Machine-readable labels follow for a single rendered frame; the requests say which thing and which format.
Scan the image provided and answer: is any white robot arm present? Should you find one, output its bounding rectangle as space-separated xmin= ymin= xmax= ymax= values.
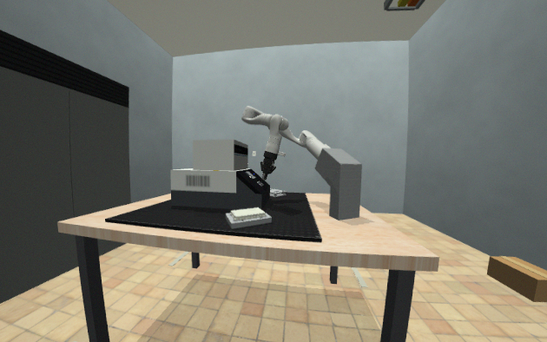
xmin=241 ymin=106 xmax=330 ymax=160

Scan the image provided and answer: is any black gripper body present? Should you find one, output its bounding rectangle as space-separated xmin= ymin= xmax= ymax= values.
xmin=264 ymin=151 xmax=278 ymax=168

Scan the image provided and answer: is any white thermal cycler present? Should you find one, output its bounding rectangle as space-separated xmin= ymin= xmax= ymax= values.
xmin=170 ymin=140 xmax=270 ymax=210

